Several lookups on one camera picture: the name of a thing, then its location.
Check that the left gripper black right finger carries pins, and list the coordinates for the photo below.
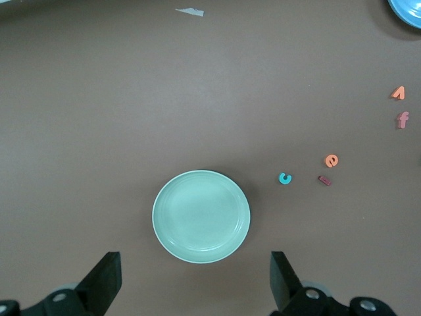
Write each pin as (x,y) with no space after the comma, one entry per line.
(286,286)

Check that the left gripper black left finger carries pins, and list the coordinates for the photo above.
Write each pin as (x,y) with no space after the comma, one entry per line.
(98,286)

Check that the teal letter c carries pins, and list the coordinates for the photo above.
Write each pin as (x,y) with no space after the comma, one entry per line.
(281,179)

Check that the maroon letter i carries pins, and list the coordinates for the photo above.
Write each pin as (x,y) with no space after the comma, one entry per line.
(325,180)

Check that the orange letter e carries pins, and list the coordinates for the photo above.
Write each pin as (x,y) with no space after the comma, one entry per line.
(327,163)

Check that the green plate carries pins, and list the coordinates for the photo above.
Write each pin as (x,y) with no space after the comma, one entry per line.
(200,217)

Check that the brown table cover sheet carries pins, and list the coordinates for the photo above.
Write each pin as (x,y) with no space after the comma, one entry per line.
(98,98)

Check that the pink letter f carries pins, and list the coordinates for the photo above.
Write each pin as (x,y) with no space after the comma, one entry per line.
(402,120)

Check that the orange letter v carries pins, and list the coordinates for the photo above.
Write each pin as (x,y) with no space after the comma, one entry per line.
(399,90)

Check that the white paper scrap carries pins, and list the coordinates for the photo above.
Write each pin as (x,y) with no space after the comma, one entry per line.
(190,12)

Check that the blue plate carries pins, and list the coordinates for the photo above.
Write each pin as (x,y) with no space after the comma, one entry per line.
(409,10)

